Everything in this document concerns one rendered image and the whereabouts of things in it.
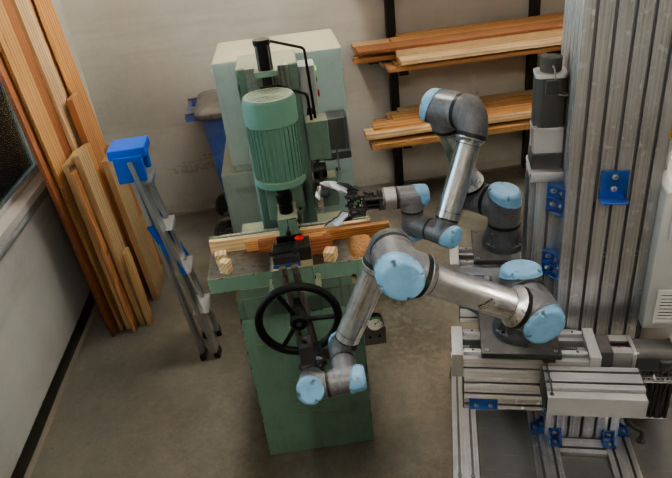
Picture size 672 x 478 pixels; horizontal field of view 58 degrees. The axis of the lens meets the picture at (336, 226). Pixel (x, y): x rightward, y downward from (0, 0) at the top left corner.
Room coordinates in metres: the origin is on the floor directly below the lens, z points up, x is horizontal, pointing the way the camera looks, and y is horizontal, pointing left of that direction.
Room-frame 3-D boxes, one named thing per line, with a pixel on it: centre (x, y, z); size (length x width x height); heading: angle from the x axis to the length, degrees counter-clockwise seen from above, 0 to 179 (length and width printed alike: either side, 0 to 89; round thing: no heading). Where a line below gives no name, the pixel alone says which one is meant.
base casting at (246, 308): (2.06, 0.18, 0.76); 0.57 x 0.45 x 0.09; 2
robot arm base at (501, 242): (1.90, -0.61, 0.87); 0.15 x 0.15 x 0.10
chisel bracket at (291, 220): (1.96, 0.17, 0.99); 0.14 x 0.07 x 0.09; 2
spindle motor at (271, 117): (1.94, 0.17, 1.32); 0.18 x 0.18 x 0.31
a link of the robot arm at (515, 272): (1.41, -0.51, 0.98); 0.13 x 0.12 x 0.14; 1
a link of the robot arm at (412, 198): (1.78, -0.26, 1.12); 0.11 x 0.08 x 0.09; 92
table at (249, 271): (1.83, 0.17, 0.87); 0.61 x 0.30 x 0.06; 92
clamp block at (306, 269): (1.75, 0.16, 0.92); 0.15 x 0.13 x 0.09; 92
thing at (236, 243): (1.96, 0.17, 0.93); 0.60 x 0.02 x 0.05; 92
